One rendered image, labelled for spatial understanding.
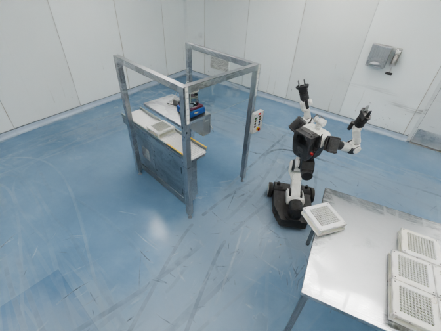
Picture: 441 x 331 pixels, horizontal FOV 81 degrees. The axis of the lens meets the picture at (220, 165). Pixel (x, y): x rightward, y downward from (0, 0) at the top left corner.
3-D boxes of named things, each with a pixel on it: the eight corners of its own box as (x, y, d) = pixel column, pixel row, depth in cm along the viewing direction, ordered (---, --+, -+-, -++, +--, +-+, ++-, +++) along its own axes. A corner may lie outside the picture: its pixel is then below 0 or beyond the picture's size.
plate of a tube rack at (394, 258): (430, 265, 176) (432, 263, 174) (435, 297, 158) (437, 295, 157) (390, 249, 184) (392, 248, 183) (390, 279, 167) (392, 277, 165)
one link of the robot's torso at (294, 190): (303, 202, 302) (308, 161, 302) (285, 199, 304) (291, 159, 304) (300, 200, 317) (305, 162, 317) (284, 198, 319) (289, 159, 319)
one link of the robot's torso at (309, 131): (308, 169, 248) (319, 138, 226) (283, 152, 270) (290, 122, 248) (327, 160, 262) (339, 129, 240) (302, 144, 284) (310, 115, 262)
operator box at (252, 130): (260, 129, 320) (264, 110, 304) (252, 134, 310) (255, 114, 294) (257, 127, 323) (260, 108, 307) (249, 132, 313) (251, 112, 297)
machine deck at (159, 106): (210, 116, 258) (210, 113, 256) (181, 129, 236) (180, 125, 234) (172, 97, 291) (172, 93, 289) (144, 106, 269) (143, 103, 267)
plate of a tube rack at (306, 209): (346, 225, 200) (347, 223, 199) (319, 232, 193) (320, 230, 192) (327, 203, 218) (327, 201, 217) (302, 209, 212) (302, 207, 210)
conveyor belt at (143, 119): (205, 154, 284) (206, 150, 281) (188, 163, 269) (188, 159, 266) (139, 111, 356) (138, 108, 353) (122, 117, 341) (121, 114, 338)
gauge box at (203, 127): (210, 132, 270) (210, 115, 258) (203, 136, 264) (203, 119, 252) (196, 125, 282) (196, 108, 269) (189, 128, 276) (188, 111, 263)
